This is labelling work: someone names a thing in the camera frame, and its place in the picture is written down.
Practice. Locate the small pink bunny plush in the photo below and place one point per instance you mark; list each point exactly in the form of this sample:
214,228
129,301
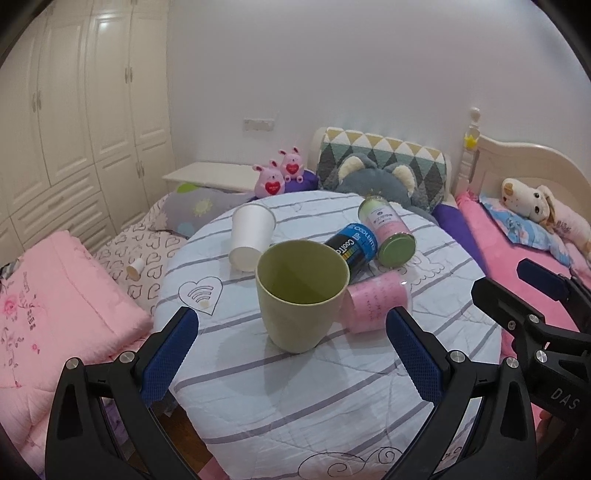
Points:
292,164

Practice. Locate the blue cartoon pillow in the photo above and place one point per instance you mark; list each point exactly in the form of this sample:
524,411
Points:
521,230

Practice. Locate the purple cloth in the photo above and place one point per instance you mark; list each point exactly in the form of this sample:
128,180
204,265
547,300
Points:
455,226

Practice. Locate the white wall socket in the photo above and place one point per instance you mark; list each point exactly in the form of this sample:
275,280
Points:
259,124

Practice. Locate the white paper cup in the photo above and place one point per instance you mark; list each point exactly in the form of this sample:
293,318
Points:
249,230

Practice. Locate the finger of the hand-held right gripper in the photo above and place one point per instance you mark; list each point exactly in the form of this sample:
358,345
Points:
503,304
540,276

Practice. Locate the blue and black can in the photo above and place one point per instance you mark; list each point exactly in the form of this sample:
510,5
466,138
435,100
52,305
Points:
356,243

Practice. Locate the pink quilted blanket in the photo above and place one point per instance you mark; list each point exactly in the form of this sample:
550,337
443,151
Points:
60,300

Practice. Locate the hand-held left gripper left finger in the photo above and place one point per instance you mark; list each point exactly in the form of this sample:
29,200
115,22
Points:
168,355

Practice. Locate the yellow star ornament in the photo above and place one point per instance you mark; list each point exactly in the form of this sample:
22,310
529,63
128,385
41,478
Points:
471,141

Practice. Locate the triangle pattern pillow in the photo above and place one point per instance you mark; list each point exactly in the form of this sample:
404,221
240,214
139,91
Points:
397,147

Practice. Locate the pink cup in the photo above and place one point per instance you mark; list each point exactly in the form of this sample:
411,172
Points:
374,300

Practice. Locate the white bedside table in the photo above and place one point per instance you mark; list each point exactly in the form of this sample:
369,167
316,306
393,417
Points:
212,173

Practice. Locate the small white cup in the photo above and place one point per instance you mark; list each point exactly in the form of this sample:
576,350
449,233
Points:
135,268

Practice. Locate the heart print bed sheet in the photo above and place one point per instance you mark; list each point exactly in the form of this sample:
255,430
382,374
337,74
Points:
115,254

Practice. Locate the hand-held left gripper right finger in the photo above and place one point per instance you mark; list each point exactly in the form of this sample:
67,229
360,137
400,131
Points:
413,357

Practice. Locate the grey pillow with sun print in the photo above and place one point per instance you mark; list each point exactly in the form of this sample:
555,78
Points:
203,207

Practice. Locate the purple cushion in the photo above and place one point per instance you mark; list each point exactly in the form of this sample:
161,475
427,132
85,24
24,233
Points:
302,182

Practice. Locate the pink bottle with green lid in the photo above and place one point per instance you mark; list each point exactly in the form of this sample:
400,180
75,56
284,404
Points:
383,221

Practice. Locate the cream wardrobe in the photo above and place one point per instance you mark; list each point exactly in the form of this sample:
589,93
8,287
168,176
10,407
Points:
69,115

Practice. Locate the large pink bunny plush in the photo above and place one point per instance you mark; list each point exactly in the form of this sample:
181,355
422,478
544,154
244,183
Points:
270,182

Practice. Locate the cream dog plush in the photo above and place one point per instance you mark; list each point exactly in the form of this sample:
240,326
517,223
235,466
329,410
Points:
531,198

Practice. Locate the cream wooden headboard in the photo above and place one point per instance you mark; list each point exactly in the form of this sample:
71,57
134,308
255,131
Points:
517,161

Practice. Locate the grey cat plush pillow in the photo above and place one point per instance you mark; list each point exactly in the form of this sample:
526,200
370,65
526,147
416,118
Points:
369,180

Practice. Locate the round table striped cloth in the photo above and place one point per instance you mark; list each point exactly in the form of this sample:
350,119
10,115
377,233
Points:
277,415

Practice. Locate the green cup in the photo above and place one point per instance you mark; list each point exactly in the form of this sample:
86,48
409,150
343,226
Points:
295,314

